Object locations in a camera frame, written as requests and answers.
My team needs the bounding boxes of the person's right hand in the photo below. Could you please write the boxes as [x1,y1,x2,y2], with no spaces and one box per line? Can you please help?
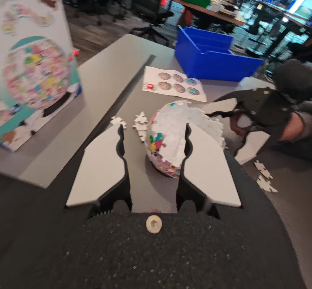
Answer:
[229,112,305,144]

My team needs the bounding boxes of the single white puzzle piece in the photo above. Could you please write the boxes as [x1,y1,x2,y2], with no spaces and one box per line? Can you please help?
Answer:
[110,116,128,129]

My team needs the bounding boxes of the wooden desk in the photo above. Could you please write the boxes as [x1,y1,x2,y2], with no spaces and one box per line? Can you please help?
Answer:
[173,0,249,29]

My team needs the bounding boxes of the white puzzle leaflet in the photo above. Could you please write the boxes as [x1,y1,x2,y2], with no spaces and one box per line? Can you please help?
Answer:
[142,66,208,103]

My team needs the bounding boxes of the colourful puzzle ball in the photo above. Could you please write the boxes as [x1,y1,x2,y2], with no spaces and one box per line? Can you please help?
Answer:
[145,101,226,178]

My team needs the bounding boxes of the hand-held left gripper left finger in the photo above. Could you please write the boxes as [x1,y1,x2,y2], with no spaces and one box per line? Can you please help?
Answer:
[65,124,132,214]

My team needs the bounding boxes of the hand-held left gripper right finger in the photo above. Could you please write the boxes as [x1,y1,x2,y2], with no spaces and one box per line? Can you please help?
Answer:
[176,123,242,216]

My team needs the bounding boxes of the blue plastic bin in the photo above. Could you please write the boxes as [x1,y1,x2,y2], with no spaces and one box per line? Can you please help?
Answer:
[174,25,265,82]

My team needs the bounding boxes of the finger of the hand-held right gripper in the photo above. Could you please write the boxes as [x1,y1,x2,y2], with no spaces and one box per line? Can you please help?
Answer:
[202,98,238,119]

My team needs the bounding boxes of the two joined white puzzle pieces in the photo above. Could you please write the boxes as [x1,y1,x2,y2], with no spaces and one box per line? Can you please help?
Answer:
[134,112,149,142]

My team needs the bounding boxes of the colourful puzzle box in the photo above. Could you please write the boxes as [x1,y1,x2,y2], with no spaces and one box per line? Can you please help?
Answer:
[0,0,82,152]

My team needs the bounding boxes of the row of white puzzle pieces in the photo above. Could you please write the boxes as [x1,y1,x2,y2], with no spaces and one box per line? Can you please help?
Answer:
[253,160,279,193]

